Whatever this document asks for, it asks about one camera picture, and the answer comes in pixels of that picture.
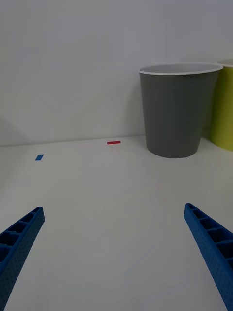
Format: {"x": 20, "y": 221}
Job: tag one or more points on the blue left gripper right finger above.
{"x": 213, "y": 245}

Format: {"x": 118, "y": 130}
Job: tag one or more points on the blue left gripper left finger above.
{"x": 17, "y": 245}

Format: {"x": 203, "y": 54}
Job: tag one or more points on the grey plastic waste bin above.
{"x": 174, "y": 114}

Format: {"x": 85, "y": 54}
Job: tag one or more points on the yellow-green plastic waste bin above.
{"x": 224, "y": 107}

